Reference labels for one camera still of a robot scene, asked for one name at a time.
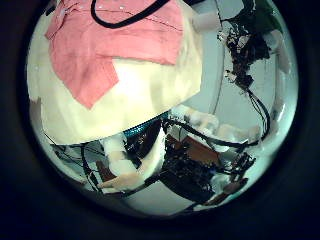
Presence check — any orange cloth garment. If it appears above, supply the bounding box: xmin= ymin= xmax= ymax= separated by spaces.
xmin=44 ymin=0 xmax=185 ymax=110

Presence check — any black right hand cable bundle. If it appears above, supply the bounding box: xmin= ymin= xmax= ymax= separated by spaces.
xmin=245 ymin=85 xmax=272 ymax=142

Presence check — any thick black looped cable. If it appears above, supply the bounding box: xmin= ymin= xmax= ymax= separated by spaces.
xmin=90 ymin=0 xmax=172 ymax=30

